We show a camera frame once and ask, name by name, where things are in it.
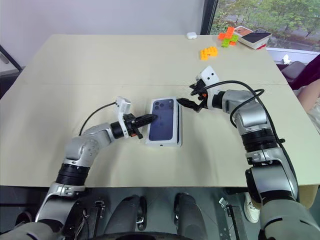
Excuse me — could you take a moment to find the black window frame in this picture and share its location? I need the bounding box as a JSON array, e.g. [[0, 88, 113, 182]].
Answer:
[[199, 0, 220, 36]]

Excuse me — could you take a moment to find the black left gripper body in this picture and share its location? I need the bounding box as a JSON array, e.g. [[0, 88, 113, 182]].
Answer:
[[124, 113, 145, 140]]

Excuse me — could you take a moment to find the white red-edged phone box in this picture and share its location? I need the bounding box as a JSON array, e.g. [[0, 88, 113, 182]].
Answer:
[[239, 28, 273, 50]]

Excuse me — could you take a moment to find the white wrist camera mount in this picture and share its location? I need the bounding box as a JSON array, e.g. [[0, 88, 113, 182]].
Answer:
[[114, 96, 133, 138], [195, 65, 221, 110]]

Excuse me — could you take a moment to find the white phone box lid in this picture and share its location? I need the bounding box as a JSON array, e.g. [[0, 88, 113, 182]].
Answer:
[[145, 96, 181, 148]]

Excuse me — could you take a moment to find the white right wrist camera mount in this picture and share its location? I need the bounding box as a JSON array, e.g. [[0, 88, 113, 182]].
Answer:
[[195, 65, 221, 110]]

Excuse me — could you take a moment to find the silver metal bracket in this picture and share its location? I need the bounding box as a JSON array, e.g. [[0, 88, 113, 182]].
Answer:
[[218, 197, 236, 240]]

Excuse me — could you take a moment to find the white sneaker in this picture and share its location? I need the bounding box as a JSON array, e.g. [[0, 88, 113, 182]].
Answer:
[[243, 192, 261, 224]]

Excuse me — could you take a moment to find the tan cardboard box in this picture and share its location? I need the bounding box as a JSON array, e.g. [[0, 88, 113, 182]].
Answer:
[[298, 184, 320, 209]]

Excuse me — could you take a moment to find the dark grey rounded leg cover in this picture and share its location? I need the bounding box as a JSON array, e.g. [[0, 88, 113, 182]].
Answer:
[[173, 192, 208, 240], [104, 194, 148, 237]]

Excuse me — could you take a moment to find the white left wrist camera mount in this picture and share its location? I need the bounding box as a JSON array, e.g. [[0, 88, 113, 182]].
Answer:
[[114, 96, 133, 138]]

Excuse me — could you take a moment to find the person in maroon clothing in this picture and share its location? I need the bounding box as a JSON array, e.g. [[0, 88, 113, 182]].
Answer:
[[291, 51, 320, 133]]

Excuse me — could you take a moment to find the dark grey bag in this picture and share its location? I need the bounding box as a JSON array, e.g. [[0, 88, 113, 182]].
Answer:
[[281, 61, 307, 88]]

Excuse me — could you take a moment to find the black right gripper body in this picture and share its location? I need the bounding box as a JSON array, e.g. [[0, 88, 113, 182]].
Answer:
[[189, 79, 208, 113]]

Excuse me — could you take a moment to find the orange toy brick cluster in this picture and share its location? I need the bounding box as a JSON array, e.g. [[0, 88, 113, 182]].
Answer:
[[217, 26, 236, 40]]

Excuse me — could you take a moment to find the yellow toy brick cluster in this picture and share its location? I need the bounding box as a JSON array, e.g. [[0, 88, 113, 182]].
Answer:
[[199, 47, 218, 61]]

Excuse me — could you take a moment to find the white box with orange print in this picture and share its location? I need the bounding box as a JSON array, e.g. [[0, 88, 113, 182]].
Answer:
[[233, 25, 253, 38]]

